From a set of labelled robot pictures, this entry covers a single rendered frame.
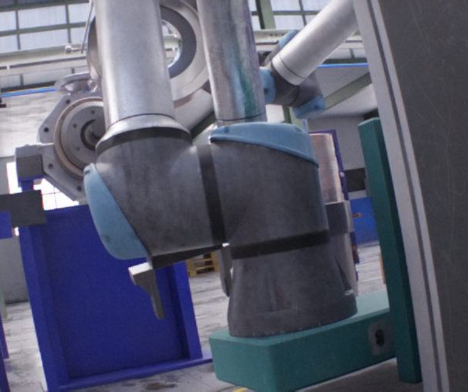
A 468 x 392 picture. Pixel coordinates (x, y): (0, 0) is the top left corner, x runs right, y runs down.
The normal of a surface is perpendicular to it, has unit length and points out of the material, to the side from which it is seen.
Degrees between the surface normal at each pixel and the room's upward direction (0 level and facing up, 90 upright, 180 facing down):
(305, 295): 72
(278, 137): 87
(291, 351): 90
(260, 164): 87
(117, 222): 109
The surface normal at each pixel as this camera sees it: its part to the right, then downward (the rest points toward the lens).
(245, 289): -0.76, -0.21
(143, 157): 0.07, -0.24
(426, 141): -0.89, 0.13
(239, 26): 0.48, 0.20
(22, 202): 0.36, -0.11
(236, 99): 0.01, 0.32
